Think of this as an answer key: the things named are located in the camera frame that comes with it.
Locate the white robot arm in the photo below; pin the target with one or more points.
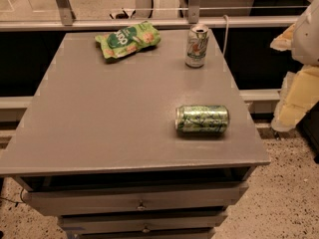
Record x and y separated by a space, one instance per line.
305 42

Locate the green tea can lying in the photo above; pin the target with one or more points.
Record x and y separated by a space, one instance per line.
214 119

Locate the silver 7up can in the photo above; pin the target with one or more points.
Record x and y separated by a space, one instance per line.
197 41

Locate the grey cabinet table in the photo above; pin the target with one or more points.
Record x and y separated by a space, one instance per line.
94 125

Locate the green chip bag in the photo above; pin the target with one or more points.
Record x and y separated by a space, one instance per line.
128 40

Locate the grey middle drawer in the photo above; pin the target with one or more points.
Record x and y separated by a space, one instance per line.
143 222

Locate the grey drawer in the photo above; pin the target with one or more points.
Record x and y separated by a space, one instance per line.
145 198
143 222

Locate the grey metal railing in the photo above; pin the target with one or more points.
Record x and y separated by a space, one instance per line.
96 15

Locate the grey top drawer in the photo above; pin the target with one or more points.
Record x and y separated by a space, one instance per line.
145 198

